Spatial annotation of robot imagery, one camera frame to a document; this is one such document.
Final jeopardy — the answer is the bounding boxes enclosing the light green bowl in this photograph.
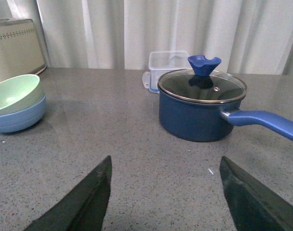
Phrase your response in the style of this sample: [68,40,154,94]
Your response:
[0,74,44,116]

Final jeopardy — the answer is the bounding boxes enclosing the glass pot lid blue knob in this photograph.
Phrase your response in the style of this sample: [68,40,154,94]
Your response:
[158,55,247,104]

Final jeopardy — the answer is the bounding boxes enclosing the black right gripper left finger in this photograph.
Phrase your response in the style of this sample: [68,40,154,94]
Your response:
[25,155,112,231]

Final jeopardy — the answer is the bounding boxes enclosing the dark blue saucepan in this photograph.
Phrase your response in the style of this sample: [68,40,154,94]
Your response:
[159,87,293,142]

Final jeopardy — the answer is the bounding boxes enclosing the light blue bowl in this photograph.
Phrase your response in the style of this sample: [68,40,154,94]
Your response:
[0,94,47,133]

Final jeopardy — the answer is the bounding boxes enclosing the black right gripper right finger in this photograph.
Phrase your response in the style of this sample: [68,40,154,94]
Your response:
[220,156,293,231]

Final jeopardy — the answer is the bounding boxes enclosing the cream toaster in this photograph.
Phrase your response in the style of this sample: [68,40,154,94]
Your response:
[0,18,46,82]

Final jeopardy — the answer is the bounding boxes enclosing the clear plastic food container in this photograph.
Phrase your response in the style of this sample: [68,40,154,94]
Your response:
[142,51,190,93]

